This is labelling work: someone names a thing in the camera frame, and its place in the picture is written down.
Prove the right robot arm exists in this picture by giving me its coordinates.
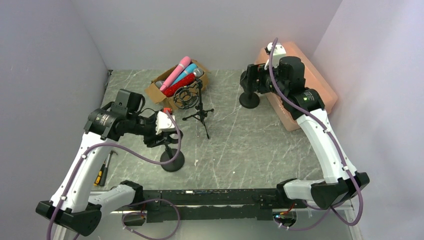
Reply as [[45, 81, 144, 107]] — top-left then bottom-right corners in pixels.
[[239, 56, 370, 210]]

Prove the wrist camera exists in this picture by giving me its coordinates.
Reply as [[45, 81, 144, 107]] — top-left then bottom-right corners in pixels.
[[264, 42, 287, 70], [155, 107, 176, 135]]

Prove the black base frame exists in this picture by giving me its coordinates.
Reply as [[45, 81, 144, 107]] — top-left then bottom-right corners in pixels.
[[120, 188, 306, 223]]

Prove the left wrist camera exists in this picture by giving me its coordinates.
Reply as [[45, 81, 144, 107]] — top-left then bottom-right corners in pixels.
[[155, 107, 176, 135]]

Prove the aluminium rail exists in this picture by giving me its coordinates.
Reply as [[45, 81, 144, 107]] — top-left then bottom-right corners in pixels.
[[54, 187, 342, 237]]

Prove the cardboard box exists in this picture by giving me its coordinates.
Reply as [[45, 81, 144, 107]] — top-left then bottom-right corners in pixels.
[[145, 56, 209, 110]]

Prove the black clip round-base stand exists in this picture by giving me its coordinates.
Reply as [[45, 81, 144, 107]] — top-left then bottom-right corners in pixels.
[[159, 131, 185, 173]]

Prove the pink microphone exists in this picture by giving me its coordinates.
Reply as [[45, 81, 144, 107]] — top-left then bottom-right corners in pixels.
[[159, 56, 192, 92]]

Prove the black tripod shock-mount stand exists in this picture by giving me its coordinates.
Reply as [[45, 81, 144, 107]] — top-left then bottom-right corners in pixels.
[[173, 78, 215, 140]]

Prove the blue microphone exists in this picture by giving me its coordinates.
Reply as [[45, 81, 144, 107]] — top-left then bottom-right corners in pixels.
[[171, 63, 198, 86]]

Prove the orange plastic storage box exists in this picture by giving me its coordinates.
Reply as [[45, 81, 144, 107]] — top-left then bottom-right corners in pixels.
[[249, 42, 338, 132]]

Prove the black shock-mount round-base stand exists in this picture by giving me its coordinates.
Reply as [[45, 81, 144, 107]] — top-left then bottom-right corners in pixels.
[[239, 70, 260, 109]]

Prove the yellow black screwdriver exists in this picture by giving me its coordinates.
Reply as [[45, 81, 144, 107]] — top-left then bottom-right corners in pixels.
[[94, 161, 107, 187]]

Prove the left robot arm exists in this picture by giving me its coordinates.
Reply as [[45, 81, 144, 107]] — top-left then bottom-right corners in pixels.
[[36, 89, 183, 237]]

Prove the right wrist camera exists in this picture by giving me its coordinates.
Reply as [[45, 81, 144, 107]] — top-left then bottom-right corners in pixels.
[[264, 42, 287, 70]]

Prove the red glitter microphone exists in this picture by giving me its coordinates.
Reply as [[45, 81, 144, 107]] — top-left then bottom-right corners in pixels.
[[162, 73, 196, 98]]

